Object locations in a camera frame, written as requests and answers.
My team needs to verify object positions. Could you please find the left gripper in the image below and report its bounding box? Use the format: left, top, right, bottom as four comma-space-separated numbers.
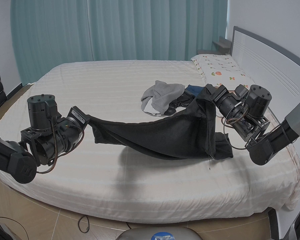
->
37, 106, 88, 165

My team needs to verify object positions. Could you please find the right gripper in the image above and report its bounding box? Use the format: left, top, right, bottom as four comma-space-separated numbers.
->
206, 84, 256, 142

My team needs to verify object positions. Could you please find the black T-shirt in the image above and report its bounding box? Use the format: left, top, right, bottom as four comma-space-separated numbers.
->
86, 85, 234, 171

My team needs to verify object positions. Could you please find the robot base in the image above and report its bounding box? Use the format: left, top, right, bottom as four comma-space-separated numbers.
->
116, 228, 199, 240

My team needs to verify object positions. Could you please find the dark blue garment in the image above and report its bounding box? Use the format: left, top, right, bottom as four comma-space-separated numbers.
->
185, 84, 205, 97

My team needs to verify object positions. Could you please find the white printed pillow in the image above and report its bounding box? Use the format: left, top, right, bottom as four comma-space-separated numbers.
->
191, 54, 255, 89

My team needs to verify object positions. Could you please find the black garment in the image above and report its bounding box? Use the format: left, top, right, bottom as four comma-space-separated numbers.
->
165, 91, 198, 116

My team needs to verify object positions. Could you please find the grey bedside table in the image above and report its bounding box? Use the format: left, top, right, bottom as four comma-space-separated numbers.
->
197, 36, 232, 56

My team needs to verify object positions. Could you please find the grey garment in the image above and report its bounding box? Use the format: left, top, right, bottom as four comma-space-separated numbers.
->
141, 80, 185, 117

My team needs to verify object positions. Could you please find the bed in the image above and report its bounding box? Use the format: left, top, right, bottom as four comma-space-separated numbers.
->
0, 26, 300, 226

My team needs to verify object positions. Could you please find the blue-green curtain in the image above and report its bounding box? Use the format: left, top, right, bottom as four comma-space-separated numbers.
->
10, 0, 95, 86
88, 0, 228, 62

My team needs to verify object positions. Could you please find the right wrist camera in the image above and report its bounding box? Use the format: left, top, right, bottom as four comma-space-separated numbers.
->
234, 84, 250, 100

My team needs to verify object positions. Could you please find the black cable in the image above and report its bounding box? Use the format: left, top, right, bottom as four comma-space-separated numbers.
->
77, 215, 91, 233

